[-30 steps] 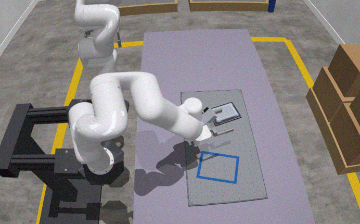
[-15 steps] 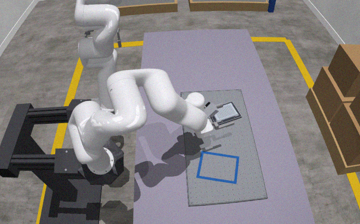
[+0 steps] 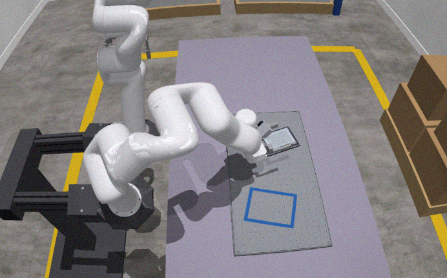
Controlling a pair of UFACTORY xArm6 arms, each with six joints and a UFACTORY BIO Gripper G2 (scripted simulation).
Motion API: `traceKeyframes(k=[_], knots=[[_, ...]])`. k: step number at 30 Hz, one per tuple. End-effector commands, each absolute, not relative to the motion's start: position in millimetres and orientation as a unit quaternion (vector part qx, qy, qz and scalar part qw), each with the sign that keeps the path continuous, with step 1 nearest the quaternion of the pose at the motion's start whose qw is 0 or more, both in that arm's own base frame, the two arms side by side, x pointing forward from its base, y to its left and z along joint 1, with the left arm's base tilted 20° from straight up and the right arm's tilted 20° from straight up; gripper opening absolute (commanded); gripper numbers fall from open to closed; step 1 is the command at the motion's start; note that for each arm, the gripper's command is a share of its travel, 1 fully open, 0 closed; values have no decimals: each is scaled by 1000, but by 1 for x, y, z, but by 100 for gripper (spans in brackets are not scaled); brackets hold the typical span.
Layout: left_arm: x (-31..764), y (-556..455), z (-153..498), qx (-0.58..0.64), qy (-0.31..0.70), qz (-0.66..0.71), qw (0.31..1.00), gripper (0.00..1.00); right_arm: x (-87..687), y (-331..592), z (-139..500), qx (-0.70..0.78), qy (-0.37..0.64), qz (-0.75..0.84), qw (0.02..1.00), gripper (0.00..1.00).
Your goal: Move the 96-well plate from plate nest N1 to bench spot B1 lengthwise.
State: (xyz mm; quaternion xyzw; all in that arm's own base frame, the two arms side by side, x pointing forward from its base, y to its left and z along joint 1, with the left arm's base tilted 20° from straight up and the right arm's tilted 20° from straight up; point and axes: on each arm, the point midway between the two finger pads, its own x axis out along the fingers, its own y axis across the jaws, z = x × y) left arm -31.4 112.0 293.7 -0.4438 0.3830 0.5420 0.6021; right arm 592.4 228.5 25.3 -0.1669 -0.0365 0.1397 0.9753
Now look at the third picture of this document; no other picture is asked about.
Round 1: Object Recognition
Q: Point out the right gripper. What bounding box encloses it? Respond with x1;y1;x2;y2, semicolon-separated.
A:
243;122;291;164

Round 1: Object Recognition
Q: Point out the blue tape outline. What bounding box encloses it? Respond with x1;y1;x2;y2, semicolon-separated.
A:
244;187;297;228

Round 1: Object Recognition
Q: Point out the grey flat rectangular panel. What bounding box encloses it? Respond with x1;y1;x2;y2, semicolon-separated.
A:
227;111;333;257

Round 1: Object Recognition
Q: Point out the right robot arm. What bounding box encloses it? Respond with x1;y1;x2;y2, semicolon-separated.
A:
83;82;273;217

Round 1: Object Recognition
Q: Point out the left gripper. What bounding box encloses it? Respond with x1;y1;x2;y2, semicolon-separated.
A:
104;32;151;59

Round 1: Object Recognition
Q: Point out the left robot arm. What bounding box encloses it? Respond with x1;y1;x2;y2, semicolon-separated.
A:
92;0;152;134

